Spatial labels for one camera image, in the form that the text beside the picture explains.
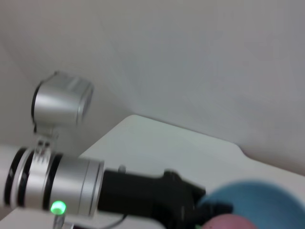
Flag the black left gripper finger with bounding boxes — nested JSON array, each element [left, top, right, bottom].
[[200, 201, 234, 220]]

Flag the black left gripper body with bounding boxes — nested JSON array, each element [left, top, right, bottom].
[[98, 168, 207, 229]]

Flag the pink toy peach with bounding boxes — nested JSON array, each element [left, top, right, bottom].
[[204, 213, 257, 229]]

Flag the blue plastic bowl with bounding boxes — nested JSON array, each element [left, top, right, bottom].
[[197, 181, 305, 229]]

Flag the silver camera mount bracket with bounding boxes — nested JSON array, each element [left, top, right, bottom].
[[33, 126, 60, 165]]

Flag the silver black wrist camera box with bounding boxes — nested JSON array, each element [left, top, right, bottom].
[[30, 70, 94, 134]]

